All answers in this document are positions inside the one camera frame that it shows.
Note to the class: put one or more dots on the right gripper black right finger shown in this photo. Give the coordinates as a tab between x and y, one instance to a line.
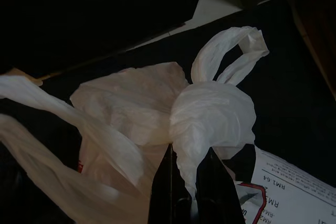
215	197

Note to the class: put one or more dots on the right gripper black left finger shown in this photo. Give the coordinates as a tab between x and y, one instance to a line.
168	195

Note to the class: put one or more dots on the white printed paper receipt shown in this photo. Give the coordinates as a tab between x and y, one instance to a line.
288	195

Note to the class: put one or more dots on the white KFC plastic bag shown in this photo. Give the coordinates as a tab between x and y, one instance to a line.
126	108

